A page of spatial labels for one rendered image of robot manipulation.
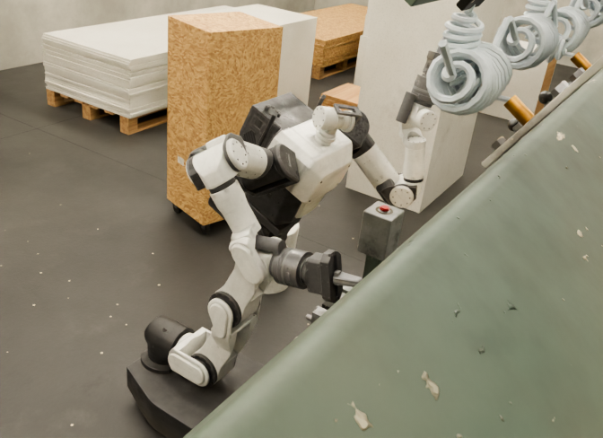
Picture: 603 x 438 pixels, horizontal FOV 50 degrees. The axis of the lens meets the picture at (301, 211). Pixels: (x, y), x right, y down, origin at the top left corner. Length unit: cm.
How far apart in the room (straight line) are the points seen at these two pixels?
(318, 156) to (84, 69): 403
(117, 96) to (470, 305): 536
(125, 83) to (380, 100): 206
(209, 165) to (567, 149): 125
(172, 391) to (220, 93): 171
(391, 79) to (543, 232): 423
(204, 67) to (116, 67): 189
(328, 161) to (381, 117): 267
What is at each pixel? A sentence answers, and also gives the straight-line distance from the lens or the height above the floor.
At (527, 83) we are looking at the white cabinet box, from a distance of 695.
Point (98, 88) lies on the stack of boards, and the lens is 564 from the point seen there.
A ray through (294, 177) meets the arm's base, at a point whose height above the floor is 130.
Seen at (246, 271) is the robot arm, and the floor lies 120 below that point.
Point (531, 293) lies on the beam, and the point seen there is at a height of 193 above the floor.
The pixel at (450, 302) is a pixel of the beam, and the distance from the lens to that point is 16.
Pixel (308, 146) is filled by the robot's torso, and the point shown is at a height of 134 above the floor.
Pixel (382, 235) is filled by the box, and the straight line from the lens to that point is 244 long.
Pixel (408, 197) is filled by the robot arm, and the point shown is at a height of 114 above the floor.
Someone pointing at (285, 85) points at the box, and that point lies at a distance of 560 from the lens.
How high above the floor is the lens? 203
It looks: 28 degrees down
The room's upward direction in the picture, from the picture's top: 7 degrees clockwise
